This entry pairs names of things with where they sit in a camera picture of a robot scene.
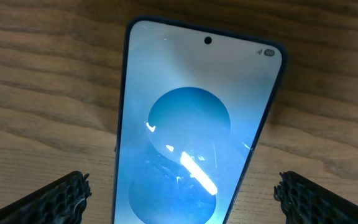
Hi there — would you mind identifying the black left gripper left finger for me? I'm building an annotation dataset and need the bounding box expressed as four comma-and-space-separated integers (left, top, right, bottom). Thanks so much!
0, 171, 91, 224

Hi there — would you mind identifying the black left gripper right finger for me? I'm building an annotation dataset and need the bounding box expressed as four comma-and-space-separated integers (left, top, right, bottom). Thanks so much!
273, 171, 358, 224

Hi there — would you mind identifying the blue Samsung Galaxy smartphone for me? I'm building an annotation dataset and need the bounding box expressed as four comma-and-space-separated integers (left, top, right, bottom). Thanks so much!
111, 16, 287, 223

